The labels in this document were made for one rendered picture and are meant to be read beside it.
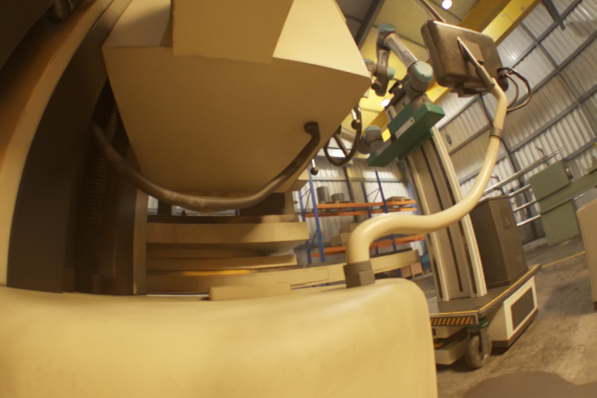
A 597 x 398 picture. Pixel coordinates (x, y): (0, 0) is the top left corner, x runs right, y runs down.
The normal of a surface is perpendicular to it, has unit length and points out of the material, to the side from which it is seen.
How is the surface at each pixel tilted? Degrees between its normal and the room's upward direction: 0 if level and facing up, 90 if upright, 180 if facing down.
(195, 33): 180
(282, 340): 61
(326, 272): 90
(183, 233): 90
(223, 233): 90
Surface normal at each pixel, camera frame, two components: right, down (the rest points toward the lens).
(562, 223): -0.93, -0.03
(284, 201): 0.33, -0.44
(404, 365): 0.63, -0.40
